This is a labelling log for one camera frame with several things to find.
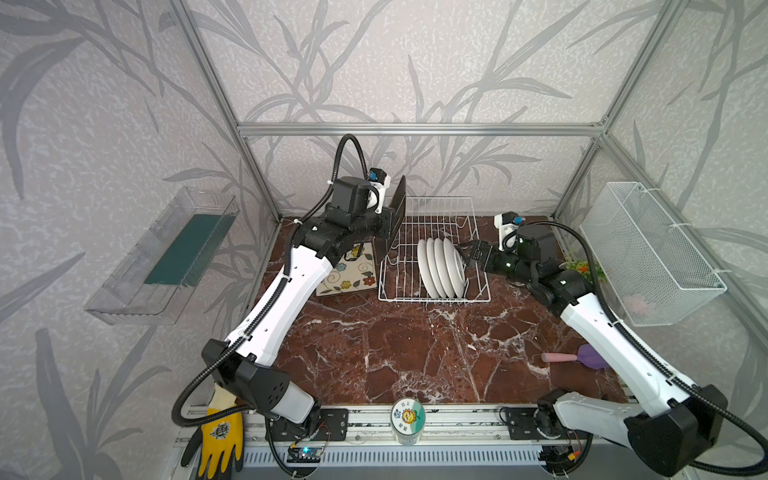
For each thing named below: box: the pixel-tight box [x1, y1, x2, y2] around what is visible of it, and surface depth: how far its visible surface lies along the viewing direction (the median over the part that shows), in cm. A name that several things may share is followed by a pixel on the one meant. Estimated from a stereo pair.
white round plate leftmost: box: [417, 238, 439, 299], surface depth 88 cm
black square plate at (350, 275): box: [316, 242, 377, 297], surface depth 101 cm
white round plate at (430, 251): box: [426, 238, 447, 299], surface depth 88 cm
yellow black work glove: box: [181, 382, 243, 480], surface depth 71 cm
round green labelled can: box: [390, 397, 426, 445], surface depth 69 cm
